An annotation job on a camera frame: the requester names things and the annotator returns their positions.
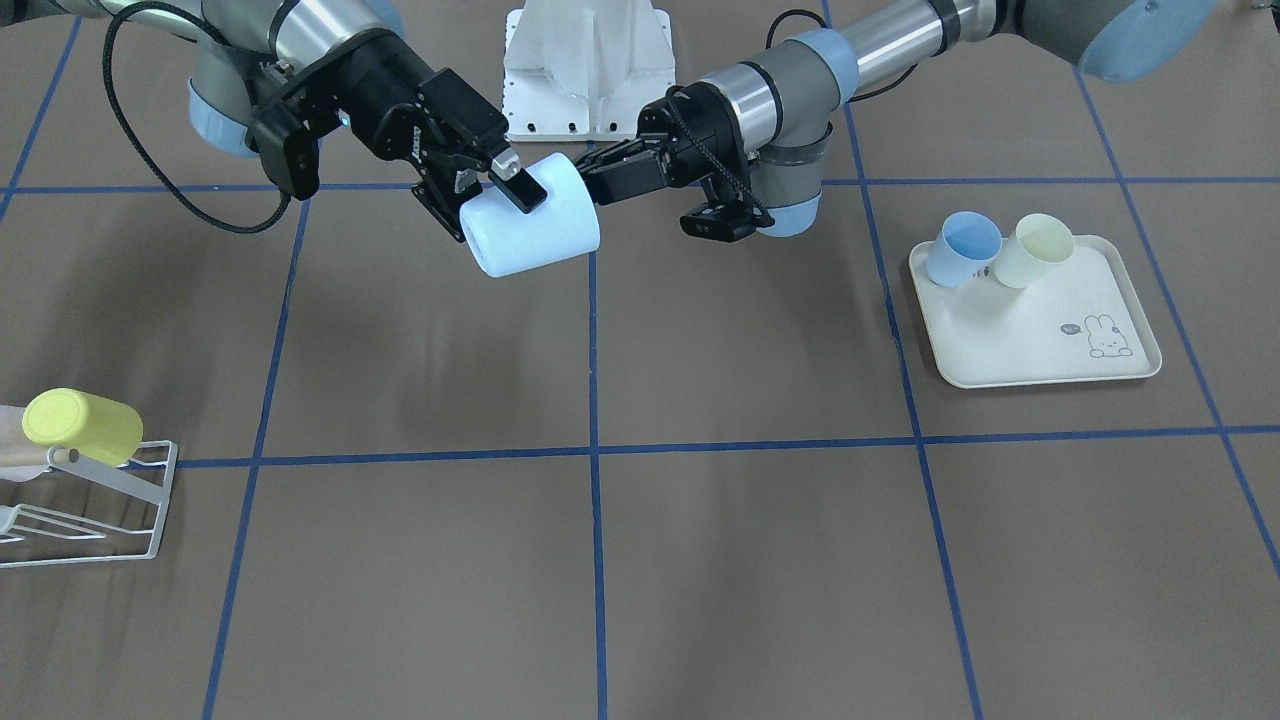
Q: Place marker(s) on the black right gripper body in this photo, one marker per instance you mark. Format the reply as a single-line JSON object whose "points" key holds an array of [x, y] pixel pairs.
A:
{"points": [[383, 104]]}

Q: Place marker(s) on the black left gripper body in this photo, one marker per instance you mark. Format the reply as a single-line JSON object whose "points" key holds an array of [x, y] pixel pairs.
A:
{"points": [[703, 128]]}

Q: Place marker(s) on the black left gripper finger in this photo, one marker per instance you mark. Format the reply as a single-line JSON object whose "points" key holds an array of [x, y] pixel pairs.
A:
{"points": [[627, 158], [607, 188]]}

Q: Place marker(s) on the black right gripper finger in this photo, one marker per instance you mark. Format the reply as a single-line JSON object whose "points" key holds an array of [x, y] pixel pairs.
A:
{"points": [[509, 175], [445, 207]]}

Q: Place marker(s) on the light blue plastic cup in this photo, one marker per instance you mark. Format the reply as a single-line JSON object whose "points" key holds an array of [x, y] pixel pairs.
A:
{"points": [[506, 241]]}

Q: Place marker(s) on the pale green plastic cup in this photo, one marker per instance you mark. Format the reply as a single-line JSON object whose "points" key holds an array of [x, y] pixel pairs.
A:
{"points": [[1038, 245]]}

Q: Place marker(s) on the yellow plastic cup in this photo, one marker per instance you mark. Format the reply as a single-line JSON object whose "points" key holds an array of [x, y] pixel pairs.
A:
{"points": [[105, 430]]}

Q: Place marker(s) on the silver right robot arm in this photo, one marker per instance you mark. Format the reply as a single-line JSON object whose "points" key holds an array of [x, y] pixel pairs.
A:
{"points": [[272, 78]]}

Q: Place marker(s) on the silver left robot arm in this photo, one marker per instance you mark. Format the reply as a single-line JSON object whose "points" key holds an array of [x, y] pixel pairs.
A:
{"points": [[755, 135]]}

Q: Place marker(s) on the cream plastic tray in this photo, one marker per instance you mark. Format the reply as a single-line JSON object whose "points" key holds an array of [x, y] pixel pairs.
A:
{"points": [[1082, 323]]}

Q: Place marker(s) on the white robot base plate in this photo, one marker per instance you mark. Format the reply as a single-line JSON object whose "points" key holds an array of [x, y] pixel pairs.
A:
{"points": [[578, 71]]}

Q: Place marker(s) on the white wire cup rack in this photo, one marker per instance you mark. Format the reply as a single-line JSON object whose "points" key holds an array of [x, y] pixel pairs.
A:
{"points": [[80, 510]]}

